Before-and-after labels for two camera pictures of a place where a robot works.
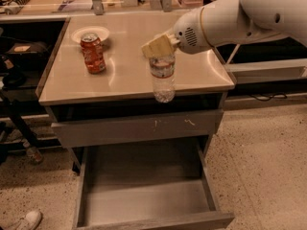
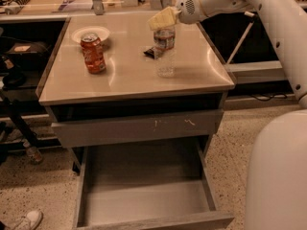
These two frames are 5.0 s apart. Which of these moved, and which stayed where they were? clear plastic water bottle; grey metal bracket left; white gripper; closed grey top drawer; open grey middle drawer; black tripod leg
Moved: white gripper; clear plastic water bottle
Stayed: black tripod leg; grey metal bracket left; closed grey top drawer; open grey middle drawer
